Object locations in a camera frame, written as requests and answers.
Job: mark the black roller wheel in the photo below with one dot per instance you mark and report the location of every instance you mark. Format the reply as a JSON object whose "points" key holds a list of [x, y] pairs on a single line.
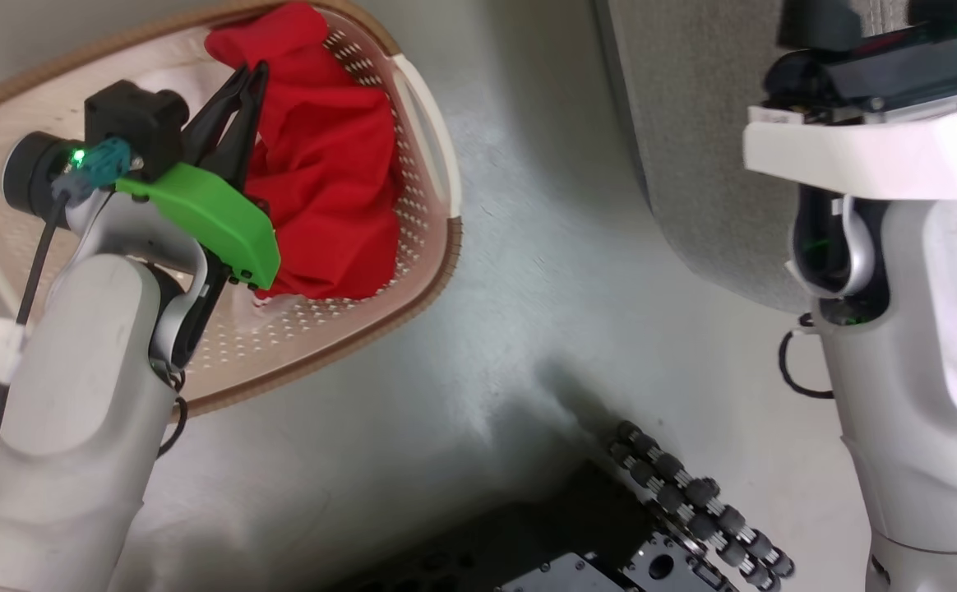
{"points": [[696, 497]]}

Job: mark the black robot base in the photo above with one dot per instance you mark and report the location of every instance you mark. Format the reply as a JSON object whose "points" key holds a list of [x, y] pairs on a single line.
{"points": [[544, 543]]}

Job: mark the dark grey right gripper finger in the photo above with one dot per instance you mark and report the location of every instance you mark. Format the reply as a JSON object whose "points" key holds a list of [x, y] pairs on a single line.
{"points": [[947, 10], [820, 23]]}

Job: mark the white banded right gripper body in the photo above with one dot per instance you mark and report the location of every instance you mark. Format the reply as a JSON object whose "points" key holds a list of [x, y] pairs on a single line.
{"points": [[881, 156]]}

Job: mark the red cloth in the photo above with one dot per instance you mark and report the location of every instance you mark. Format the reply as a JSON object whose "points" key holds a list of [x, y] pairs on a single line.
{"points": [[330, 181]]}

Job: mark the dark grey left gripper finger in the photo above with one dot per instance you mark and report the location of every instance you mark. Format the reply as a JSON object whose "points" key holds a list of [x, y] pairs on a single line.
{"points": [[247, 131], [219, 111]]}

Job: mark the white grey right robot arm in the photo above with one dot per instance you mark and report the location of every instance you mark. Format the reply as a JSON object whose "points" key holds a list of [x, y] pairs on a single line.
{"points": [[922, 370]]}

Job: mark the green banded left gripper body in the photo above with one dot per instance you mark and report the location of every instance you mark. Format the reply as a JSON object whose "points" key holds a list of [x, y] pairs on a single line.
{"points": [[215, 218]]}

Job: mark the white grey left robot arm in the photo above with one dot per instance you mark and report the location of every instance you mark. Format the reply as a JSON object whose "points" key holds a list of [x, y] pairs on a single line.
{"points": [[76, 411]]}

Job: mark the cream perforated laundry basket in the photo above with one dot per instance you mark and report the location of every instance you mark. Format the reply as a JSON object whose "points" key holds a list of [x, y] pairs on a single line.
{"points": [[322, 329]]}

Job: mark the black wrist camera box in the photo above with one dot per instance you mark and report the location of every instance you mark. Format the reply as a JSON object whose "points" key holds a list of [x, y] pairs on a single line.
{"points": [[137, 115]]}

